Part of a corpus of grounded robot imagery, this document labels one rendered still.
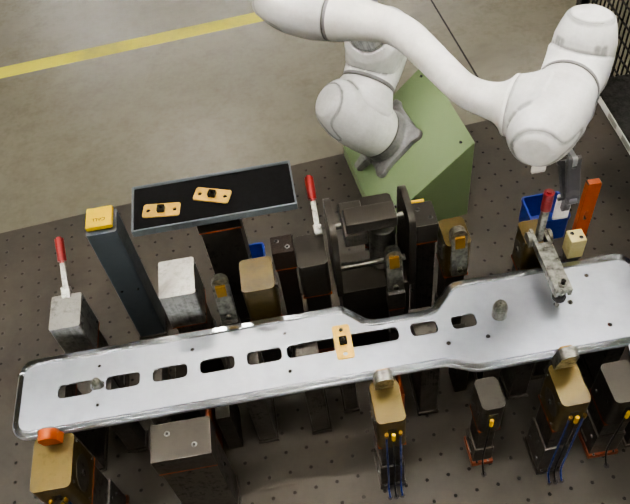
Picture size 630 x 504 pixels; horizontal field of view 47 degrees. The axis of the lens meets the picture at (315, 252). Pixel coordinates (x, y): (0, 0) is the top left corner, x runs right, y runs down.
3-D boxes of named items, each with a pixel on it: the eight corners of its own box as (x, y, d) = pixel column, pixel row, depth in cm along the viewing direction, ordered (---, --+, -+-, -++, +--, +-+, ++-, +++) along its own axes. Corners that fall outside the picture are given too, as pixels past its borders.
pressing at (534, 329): (9, 455, 147) (6, 452, 146) (21, 360, 161) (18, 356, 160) (672, 338, 149) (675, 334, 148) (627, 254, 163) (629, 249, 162)
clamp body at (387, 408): (382, 502, 163) (378, 439, 136) (371, 453, 170) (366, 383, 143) (410, 497, 163) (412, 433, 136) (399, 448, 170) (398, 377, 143)
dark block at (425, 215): (413, 329, 189) (416, 226, 156) (407, 307, 194) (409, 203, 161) (432, 326, 190) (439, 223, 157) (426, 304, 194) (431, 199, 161)
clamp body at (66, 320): (101, 405, 185) (47, 330, 156) (103, 365, 192) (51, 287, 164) (130, 401, 185) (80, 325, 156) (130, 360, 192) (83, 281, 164)
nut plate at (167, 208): (142, 218, 160) (140, 214, 159) (144, 205, 163) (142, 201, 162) (179, 215, 160) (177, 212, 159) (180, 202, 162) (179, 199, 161)
